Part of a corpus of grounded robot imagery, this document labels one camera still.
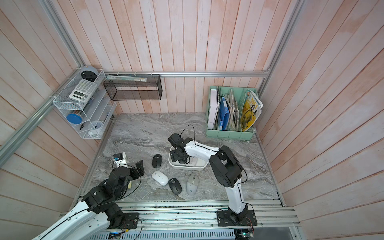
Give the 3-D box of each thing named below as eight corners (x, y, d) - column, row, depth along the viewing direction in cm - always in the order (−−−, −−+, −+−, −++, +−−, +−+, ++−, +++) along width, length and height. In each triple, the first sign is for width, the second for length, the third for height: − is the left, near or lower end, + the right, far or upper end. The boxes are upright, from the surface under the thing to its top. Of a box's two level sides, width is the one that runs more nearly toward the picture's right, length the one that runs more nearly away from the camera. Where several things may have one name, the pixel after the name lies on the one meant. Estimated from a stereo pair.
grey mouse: (183, 192, 84) (183, 190, 81) (189, 176, 90) (189, 174, 87) (194, 196, 83) (194, 194, 80) (199, 179, 89) (200, 177, 86)
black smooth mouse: (152, 168, 94) (151, 166, 91) (154, 156, 99) (153, 154, 97) (161, 168, 94) (160, 166, 91) (162, 156, 99) (162, 154, 97)
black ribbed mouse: (175, 196, 82) (175, 195, 81) (167, 182, 87) (166, 181, 86) (183, 190, 85) (183, 189, 83) (175, 177, 89) (174, 176, 88)
